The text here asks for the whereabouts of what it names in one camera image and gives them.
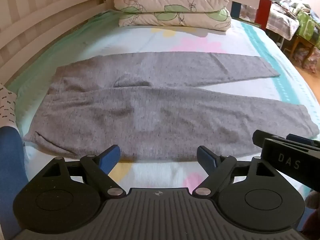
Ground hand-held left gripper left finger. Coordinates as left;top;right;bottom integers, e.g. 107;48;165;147
41;144;127;200

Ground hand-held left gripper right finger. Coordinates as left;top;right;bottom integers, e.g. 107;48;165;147
191;145;278;200

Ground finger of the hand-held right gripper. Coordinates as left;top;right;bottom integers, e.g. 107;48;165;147
286;133;315;146
252;129;320;148

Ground grey pants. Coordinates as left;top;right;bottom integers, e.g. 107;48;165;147
24;51;319;162

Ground wooden chair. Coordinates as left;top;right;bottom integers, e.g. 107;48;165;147
290;34;317;68

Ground floral bed sheet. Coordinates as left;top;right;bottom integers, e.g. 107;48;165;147
5;9;320;189

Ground person's white patterned top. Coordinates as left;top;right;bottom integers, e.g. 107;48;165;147
0;82;18;128

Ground green patterned cloth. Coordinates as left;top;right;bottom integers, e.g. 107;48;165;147
295;2;320;49

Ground plaid blanket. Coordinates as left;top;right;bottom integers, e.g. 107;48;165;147
244;0;300;40

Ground red post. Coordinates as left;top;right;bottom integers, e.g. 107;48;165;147
258;0;272;30

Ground blue post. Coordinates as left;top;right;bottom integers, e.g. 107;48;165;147
231;1;242;20

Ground white wooden bed frame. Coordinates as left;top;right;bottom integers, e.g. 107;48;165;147
0;0;262;88

